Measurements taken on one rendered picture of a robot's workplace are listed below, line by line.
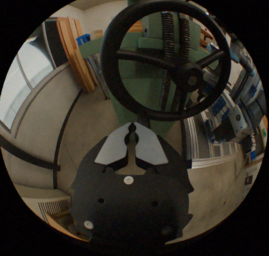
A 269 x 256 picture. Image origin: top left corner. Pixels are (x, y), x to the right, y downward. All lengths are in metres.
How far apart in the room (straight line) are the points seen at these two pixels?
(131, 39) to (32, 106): 1.23
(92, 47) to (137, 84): 0.24
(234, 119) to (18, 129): 1.72
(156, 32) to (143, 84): 0.23
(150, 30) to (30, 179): 1.46
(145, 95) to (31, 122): 1.27
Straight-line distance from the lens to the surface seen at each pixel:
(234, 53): 0.57
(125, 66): 0.31
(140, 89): 0.36
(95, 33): 0.35
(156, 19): 0.22
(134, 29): 0.39
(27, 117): 1.24
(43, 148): 1.32
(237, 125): 0.52
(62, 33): 1.93
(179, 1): 0.15
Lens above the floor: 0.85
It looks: 57 degrees down
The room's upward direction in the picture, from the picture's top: 5 degrees counter-clockwise
